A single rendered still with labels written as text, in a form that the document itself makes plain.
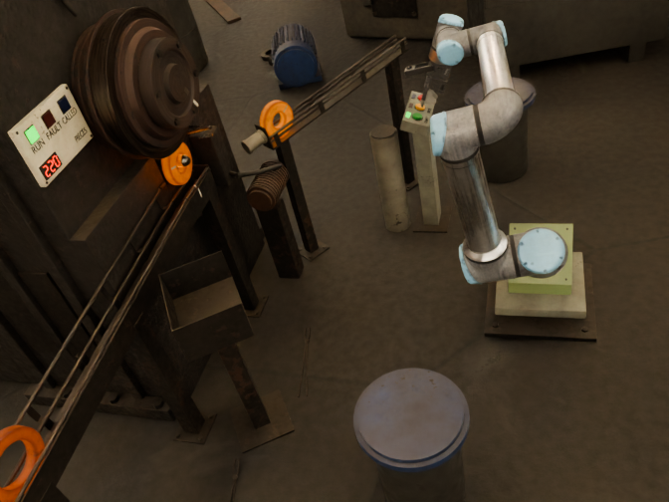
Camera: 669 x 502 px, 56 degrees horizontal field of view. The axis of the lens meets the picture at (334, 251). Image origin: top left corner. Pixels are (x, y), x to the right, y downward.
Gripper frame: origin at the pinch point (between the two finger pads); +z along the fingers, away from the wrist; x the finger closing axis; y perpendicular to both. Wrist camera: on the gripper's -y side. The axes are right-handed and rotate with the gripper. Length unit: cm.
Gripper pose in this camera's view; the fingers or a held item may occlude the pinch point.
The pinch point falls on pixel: (421, 104)
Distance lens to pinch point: 259.9
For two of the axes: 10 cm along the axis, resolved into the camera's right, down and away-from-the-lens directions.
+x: 2.4, -6.8, 7.0
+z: -1.5, 6.8, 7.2
